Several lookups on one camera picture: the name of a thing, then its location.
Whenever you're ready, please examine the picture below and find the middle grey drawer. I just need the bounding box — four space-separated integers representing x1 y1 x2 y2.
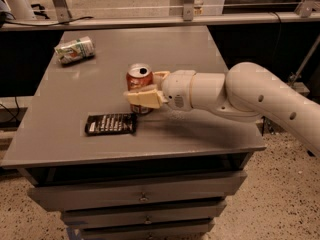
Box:
62 199 226 229

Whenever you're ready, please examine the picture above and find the black cable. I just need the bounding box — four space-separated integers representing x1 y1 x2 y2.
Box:
3 15 94 27

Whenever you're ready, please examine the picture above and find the bottom grey drawer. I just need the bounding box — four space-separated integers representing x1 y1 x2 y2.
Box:
81 219 214 240

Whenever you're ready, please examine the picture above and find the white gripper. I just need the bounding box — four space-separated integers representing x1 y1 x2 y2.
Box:
123 70 196 111

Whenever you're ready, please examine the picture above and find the top grey drawer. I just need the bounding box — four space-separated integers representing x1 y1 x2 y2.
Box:
28 171 247 211

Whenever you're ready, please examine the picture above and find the black rxbar chocolate wrapper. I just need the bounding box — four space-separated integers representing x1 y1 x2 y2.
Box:
85 113 137 136

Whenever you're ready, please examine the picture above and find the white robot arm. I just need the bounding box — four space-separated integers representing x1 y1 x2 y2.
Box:
124 62 320 156

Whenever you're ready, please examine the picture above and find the crushed green white can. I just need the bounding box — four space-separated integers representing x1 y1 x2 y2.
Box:
54 36 95 64

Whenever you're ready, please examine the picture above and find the red coke can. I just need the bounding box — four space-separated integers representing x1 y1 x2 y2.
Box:
126 63 153 115

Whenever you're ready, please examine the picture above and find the grey metal rail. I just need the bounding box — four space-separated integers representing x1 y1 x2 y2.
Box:
0 12 320 31

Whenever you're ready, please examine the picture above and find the white pipe post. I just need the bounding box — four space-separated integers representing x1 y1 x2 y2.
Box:
6 0 36 20

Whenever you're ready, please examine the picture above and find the grey drawer cabinet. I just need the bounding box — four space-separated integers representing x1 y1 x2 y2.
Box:
0 25 267 240

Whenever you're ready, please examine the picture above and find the grey drawer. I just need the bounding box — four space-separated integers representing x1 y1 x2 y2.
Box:
62 199 226 229
28 171 247 211
81 219 214 240

